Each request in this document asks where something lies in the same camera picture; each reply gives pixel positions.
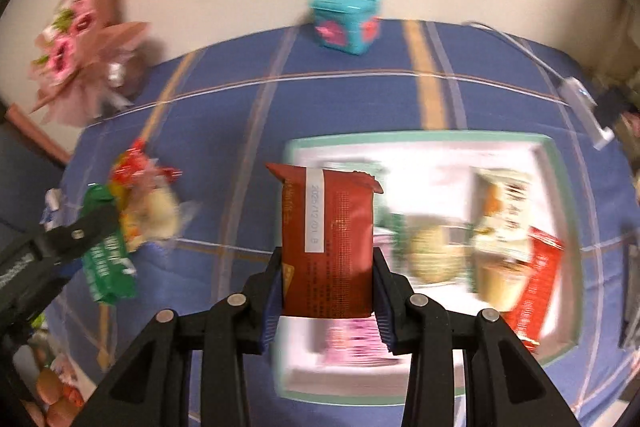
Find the dark red box snack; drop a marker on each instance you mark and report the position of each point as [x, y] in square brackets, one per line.
[327, 241]

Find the blue white crumpled wrapper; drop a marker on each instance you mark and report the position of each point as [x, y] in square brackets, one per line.
[53, 212]

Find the small pudding cup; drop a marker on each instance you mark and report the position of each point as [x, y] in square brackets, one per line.
[500, 281]

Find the left hand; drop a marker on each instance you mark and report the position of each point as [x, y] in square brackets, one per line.
[59, 404]

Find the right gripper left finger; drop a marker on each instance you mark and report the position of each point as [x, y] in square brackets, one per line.
[150, 383]

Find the teal toy house box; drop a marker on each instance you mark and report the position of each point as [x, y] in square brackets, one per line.
[350, 26]

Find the white power strip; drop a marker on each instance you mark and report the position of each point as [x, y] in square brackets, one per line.
[574, 93]

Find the teal-rimmed white tray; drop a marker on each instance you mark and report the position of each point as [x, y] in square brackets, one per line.
[434, 186]

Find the pink paper flower bouquet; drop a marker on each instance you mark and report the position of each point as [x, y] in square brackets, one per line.
[90, 62]

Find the black power adapter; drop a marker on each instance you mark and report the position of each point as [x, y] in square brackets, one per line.
[610, 105]

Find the pink swiss roll packet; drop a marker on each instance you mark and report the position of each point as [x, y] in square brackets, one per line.
[355, 343]

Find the light green wafer packet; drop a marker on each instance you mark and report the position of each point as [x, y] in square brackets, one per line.
[389, 232]

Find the red snack packet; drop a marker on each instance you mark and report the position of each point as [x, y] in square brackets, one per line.
[134, 164]

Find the round bun clear wrapper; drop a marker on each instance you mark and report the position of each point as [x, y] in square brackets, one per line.
[159, 215]

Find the green snack packet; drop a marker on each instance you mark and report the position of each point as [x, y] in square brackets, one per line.
[110, 274]

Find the blue plaid tablecloth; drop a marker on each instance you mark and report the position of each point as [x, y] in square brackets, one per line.
[223, 116]

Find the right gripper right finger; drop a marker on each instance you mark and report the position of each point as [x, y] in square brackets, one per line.
[504, 384]

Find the red orange patterned packet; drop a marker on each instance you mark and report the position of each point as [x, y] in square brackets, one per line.
[527, 317]

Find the orange swiss roll packet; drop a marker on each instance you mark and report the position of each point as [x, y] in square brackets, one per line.
[131, 219]

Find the cream persimmon snack packet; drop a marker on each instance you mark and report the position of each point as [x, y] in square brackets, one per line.
[502, 226]

